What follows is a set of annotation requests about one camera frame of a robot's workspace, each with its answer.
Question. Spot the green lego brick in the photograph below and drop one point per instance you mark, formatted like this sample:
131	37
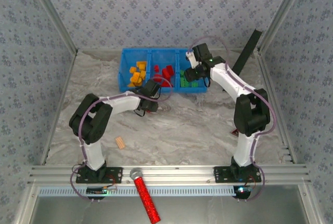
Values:
184	82
194	85
182	73

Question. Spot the long red lego brick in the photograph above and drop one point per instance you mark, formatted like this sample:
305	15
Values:
157	79
166	75

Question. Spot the blue three-compartment plastic bin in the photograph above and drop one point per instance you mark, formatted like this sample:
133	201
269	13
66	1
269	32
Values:
125	65

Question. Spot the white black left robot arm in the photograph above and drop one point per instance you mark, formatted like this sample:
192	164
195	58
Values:
122	103

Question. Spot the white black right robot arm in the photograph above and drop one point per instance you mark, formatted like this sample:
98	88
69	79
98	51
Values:
229	81

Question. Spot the small ridged wooden block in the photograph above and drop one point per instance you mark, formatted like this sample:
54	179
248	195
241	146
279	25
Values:
120	143

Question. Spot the long black flat strip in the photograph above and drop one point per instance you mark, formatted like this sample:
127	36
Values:
247	52

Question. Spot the red black triangle badge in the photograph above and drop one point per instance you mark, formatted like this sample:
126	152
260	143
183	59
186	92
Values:
235	132

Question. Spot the red glitter microphone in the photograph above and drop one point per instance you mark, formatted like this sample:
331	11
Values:
145	198

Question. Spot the small circuit board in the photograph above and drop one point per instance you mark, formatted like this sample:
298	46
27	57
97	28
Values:
242	191
96	190

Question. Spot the grey metal sheet panel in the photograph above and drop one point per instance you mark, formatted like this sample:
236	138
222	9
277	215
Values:
221	211

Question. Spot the aluminium table side rail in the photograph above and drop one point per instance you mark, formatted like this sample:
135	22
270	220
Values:
267	73
66	83

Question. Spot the horizontal aluminium mounting rail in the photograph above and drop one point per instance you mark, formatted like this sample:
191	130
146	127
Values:
169	173

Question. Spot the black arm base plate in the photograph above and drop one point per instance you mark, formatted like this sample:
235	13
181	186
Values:
114	174
221	174

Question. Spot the aluminium frame post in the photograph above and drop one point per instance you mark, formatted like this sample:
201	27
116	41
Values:
55	13
279	13

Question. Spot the aluminium frame strut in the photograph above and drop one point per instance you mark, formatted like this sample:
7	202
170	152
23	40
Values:
24	208
312	203

